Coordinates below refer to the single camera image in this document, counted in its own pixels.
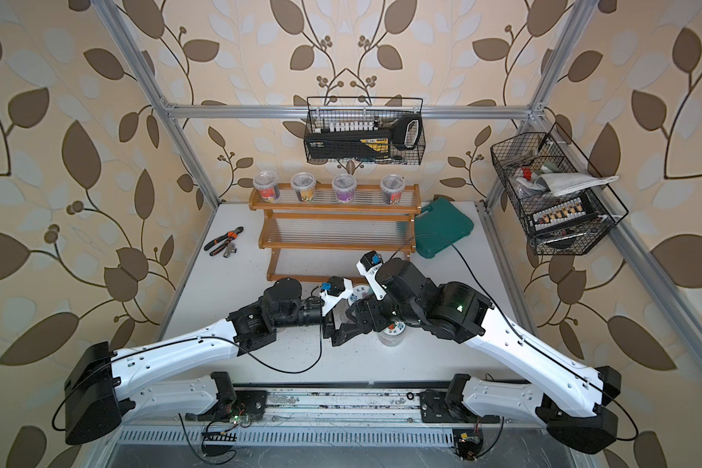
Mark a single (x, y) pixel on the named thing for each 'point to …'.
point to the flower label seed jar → (360, 292)
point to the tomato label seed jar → (393, 334)
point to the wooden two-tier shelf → (327, 235)
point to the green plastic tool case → (440, 224)
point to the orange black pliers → (230, 235)
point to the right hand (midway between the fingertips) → (361, 304)
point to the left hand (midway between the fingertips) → (364, 310)
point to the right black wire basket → (518, 158)
